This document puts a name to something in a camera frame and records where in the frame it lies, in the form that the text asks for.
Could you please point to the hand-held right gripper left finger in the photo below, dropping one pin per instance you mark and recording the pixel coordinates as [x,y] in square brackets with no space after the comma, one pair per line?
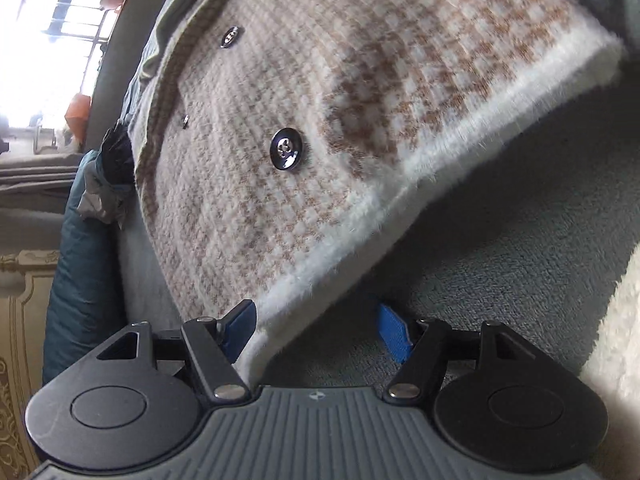
[240,327]

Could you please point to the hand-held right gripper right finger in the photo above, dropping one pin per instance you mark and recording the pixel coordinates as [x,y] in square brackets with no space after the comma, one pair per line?
[395,332]

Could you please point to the pink white houndstooth coat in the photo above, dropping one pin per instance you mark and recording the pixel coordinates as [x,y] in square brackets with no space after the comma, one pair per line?
[350,85]

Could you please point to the grey bed blanket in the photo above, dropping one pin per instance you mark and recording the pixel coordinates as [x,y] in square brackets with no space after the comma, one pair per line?
[500,270]

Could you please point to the teal quilted duvet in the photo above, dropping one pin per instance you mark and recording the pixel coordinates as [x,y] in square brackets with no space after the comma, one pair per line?
[75,285]

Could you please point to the white grey crumpled garment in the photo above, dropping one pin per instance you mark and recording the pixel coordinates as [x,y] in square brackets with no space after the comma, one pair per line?
[95,200]

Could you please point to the cream carved headboard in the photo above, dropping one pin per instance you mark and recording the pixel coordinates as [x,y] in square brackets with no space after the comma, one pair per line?
[20,335]

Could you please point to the orange bag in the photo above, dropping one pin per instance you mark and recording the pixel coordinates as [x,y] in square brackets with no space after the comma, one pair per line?
[79,110]

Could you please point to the metal window grille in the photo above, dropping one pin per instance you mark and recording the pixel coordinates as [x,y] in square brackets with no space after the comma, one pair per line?
[75,25]

